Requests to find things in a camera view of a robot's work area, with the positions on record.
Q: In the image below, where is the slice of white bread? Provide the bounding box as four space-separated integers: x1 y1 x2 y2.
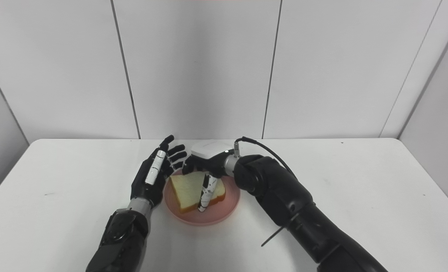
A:
170 171 226 214

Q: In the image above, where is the black zip tie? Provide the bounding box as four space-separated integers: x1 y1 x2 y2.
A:
261 213 300 247

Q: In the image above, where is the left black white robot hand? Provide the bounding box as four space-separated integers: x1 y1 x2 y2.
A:
130 135 187 209

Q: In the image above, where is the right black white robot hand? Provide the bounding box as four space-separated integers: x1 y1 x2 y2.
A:
182 141 234 213

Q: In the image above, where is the pink round plate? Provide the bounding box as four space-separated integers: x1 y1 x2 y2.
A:
164 168 241 226

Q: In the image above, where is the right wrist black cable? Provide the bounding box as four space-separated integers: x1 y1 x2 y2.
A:
233 137 298 180

